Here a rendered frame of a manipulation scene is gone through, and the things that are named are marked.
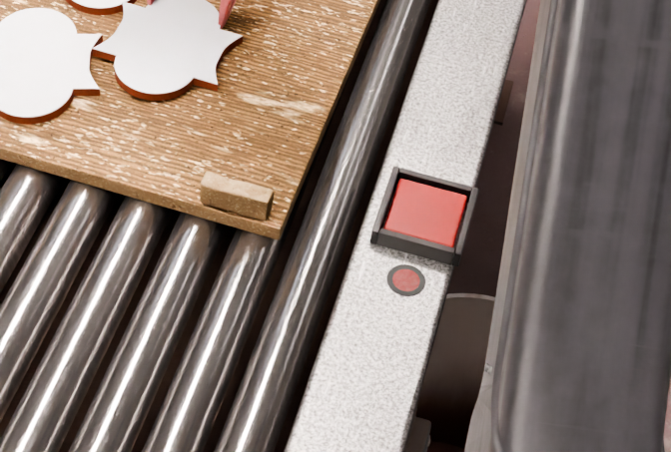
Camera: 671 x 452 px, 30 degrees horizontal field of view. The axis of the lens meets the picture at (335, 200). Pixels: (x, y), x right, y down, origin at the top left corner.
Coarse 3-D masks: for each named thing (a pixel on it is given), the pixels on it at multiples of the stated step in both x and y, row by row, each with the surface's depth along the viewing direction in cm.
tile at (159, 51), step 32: (160, 0) 116; (192, 0) 117; (128, 32) 113; (160, 32) 113; (192, 32) 114; (224, 32) 114; (128, 64) 110; (160, 64) 111; (192, 64) 111; (160, 96) 109
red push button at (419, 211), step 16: (400, 192) 106; (416, 192) 106; (432, 192) 106; (448, 192) 107; (400, 208) 105; (416, 208) 105; (432, 208) 105; (448, 208) 106; (384, 224) 104; (400, 224) 104; (416, 224) 104; (432, 224) 104; (448, 224) 104; (432, 240) 103; (448, 240) 103
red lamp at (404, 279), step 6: (402, 270) 103; (408, 270) 103; (396, 276) 102; (402, 276) 102; (408, 276) 102; (414, 276) 102; (396, 282) 102; (402, 282) 102; (408, 282) 102; (414, 282) 102; (402, 288) 101; (408, 288) 101; (414, 288) 102
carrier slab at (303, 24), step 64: (0, 0) 116; (64, 0) 117; (256, 0) 119; (320, 0) 120; (256, 64) 113; (320, 64) 114; (0, 128) 106; (64, 128) 106; (128, 128) 107; (192, 128) 108; (256, 128) 108; (320, 128) 109; (128, 192) 104; (192, 192) 103
